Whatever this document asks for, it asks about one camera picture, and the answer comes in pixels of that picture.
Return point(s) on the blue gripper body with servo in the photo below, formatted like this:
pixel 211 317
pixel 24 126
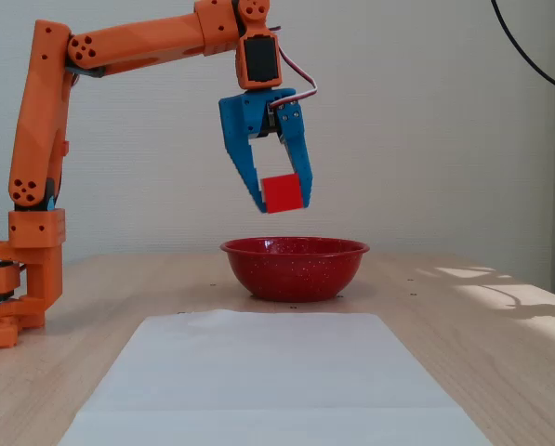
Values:
pixel 244 118

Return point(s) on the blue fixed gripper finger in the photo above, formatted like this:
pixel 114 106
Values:
pixel 247 172

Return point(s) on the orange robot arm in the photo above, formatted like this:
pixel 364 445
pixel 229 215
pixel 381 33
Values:
pixel 40 116

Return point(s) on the red cube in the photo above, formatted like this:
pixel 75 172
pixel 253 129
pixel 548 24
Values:
pixel 282 194

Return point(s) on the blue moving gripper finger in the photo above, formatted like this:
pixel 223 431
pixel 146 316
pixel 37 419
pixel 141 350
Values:
pixel 298 148

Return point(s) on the white paper sheet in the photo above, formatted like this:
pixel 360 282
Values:
pixel 277 381

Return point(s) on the red speckled bowl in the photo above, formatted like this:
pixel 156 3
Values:
pixel 293 274

